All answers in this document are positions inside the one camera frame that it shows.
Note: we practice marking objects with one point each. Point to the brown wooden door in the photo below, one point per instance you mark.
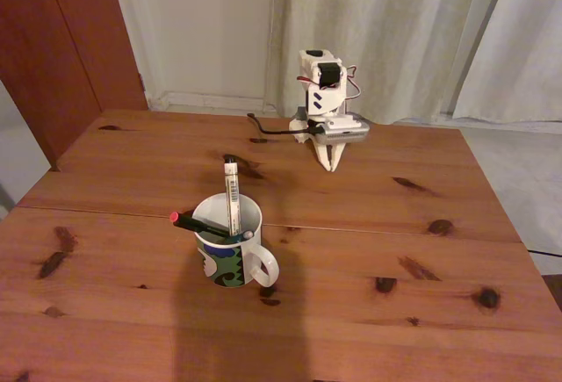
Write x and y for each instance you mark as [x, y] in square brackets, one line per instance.
[52, 48]

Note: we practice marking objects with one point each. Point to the green pen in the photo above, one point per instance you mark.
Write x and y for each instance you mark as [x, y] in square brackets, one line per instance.
[243, 235]

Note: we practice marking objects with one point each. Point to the black pen red caps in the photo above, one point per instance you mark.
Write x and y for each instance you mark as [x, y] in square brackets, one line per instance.
[195, 224]

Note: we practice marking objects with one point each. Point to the white whiteboard marker black cap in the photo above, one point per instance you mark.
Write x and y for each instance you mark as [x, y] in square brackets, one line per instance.
[232, 197]

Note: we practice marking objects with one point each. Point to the silver camera box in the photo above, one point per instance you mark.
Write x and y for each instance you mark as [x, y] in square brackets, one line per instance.
[344, 136]

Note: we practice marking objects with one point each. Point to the wide white curtain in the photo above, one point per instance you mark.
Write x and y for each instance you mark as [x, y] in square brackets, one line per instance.
[417, 26]

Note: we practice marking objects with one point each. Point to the white mug green blue pattern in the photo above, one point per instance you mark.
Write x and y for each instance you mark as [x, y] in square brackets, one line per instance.
[219, 268]

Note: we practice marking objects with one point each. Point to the narrow white curtain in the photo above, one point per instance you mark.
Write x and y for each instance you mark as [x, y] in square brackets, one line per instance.
[527, 48]

